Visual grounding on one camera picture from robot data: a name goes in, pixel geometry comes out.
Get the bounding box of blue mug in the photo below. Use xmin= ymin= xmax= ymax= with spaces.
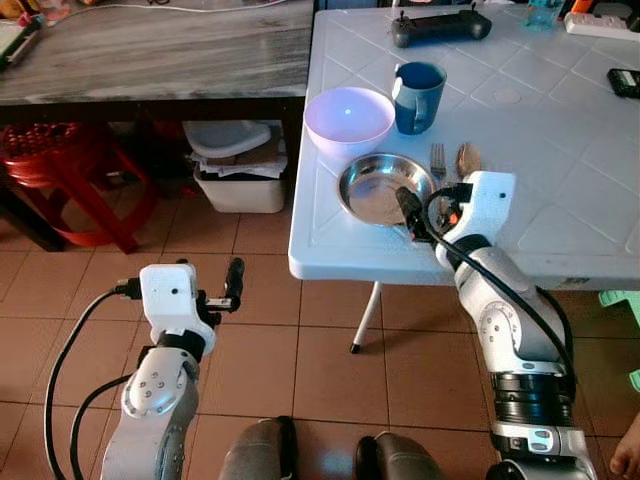
xmin=390 ymin=61 xmax=449 ymax=137

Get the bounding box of white plastic folding table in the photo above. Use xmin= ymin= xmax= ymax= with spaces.
xmin=288 ymin=0 xmax=640 ymax=355

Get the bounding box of white plastic storage box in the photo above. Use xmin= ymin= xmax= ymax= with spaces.
xmin=192 ymin=150 xmax=289 ymax=215

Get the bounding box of grey plastic basin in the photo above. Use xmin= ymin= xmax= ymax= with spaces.
xmin=184 ymin=119 xmax=274 ymax=161

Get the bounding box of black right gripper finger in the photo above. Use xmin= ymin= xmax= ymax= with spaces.
xmin=396 ymin=186 xmax=430 ymax=244

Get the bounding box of black handheld controller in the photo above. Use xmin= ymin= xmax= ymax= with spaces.
xmin=390 ymin=9 xmax=494 ymax=50

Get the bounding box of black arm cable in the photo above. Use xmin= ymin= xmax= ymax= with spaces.
xmin=408 ymin=188 xmax=578 ymax=386
xmin=43 ymin=282 xmax=142 ymax=480

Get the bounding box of lavender plastic bowl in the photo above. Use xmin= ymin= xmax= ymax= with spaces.
xmin=304 ymin=86 xmax=397 ymax=159

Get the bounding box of green plastic stool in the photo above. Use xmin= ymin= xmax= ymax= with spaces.
xmin=598 ymin=289 xmax=640 ymax=393

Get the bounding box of blue transparent cup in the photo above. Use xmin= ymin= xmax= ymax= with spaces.
xmin=526 ymin=0 xmax=564 ymax=30

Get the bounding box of metal fork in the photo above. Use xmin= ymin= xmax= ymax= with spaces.
xmin=430 ymin=142 xmax=448 ymax=187

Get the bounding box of white power strip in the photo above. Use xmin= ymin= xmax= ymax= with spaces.
xmin=564 ymin=9 xmax=640 ymax=42

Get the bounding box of green and black gadget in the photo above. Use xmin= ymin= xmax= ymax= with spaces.
xmin=0 ymin=14 xmax=43 ymax=72

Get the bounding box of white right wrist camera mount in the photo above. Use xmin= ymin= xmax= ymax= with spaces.
xmin=440 ymin=171 xmax=517 ymax=247

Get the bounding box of grey right robot leg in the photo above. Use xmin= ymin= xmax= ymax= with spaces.
xmin=354 ymin=431 xmax=447 ymax=480

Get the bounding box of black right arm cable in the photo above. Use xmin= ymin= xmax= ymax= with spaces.
xmin=408 ymin=188 xmax=578 ymax=386

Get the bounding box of stainless steel plate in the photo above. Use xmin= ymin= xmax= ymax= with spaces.
xmin=337 ymin=152 xmax=439 ymax=228

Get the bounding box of red plastic stool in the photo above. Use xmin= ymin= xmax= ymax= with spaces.
xmin=0 ymin=121 xmax=158 ymax=254

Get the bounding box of person's bare foot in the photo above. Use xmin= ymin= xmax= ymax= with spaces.
xmin=609 ymin=414 xmax=640 ymax=480

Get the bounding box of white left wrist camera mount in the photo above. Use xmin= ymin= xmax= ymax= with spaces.
xmin=138 ymin=263 xmax=202 ymax=337

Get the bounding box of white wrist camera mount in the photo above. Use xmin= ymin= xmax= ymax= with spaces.
xmin=138 ymin=263 xmax=202 ymax=337
xmin=440 ymin=171 xmax=517 ymax=247

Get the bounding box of grey robot leg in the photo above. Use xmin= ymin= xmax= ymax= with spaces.
xmin=217 ymin=416 xmax=300 ymax=480
xmin=354 ymin=431 xmax=447 ymax=480

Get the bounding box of wooden spoon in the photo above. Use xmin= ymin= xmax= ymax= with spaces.
xmin=455 ymin=142 xmax=484 ymax=187

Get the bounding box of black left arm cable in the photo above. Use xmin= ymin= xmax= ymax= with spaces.
xmin=43 ymin=282 xmax=142 ymax=480

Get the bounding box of grey wooden table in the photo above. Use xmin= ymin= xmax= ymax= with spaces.
xmin=0 ymin=0 xmax=317 ymax=253

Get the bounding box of grey left robot leg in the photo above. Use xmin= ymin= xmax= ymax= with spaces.
xmin=217 ymin=416 xmax=300 ymax=480

